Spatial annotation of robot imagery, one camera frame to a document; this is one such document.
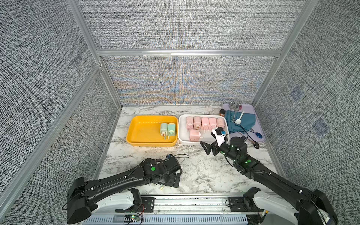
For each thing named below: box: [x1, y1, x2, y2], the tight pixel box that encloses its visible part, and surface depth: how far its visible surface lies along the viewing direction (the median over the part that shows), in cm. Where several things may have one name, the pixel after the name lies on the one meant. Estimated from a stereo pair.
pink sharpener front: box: [189, 129, 204, 142], surface depth 97 cm
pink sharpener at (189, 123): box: [185, 116, 195, 133], surface depth 102 cm
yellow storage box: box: [126, 115, 179, 147], surface depth 104 cm
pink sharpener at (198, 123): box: [193, 116, 203, 130], surface depth 102 cm
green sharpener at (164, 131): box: [159, 122, 169, 140], surface depth 99 cm
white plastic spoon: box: [235, 110, 245, 125], surface depth 112 cm
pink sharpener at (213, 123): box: [208, 117, 218, 130], surface depth 102 cm
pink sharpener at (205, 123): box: [200, 117, 210, 131], surface depth 102 cm
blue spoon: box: [248, 129, 263, 139], surface depth 103 cm
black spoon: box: [239, 125, 260, 150], surface depth 99 cm
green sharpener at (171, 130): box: [167, 122, 176, 140], surface depth 99 cm
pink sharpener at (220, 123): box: [216, 117, 225, 129], surface depth 102 cm
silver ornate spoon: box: [233, 103, 240, 113], surface depth 119 cm
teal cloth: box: [224, 109, 256, 135], surface depth 110 cm
